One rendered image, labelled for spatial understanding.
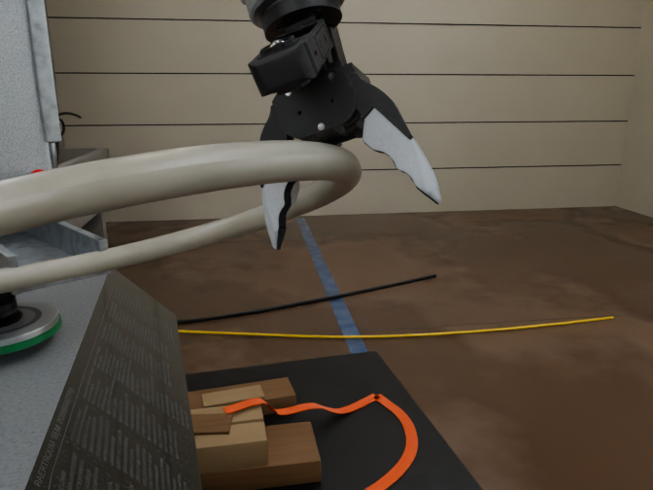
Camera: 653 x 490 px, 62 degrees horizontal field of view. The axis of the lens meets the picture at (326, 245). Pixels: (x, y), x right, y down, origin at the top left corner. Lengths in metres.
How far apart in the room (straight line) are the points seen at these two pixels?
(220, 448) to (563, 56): 5.79
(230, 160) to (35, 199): 0.11
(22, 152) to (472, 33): 5.64
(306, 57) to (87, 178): 0.16
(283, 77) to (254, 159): 0.07
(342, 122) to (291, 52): 0.09
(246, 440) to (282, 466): 0.16
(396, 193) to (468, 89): 1.35
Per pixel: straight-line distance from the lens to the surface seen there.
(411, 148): 0.45
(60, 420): 1.01
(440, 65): 6.25
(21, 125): 1.12
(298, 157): 0.39
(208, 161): 0.35
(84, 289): 1.56
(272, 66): 0.40
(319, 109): 0.47
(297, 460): 2.03
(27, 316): 1.27
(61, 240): 0.95
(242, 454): 1.98
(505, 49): 6.53
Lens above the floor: 1.32
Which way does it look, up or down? 16 degrees down
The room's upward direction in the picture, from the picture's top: straight up
